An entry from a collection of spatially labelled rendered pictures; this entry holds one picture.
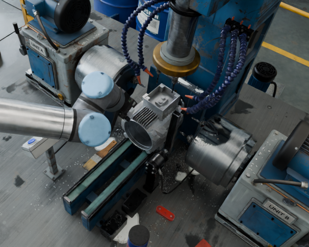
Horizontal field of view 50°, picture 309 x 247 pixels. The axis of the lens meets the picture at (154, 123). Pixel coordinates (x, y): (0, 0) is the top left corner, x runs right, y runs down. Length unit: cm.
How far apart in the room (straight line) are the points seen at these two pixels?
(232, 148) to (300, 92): 227
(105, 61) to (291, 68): 254
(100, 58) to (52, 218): 70
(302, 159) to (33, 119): 80
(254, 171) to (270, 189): 8
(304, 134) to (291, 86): 237
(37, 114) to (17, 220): 71
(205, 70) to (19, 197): 96
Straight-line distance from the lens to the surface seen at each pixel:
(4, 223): 150
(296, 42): 408
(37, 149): 132
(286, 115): 200
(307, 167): 116
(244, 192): 128
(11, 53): 339
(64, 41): 156
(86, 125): 88
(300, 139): 113
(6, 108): 86
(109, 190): 137
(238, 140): 129
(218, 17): 134
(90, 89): 102
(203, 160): 129
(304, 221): 124
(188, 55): 125
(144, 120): 133
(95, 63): 149
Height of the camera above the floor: 214
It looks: 51 degrees down
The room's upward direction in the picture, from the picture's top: 11 degrees clockwise
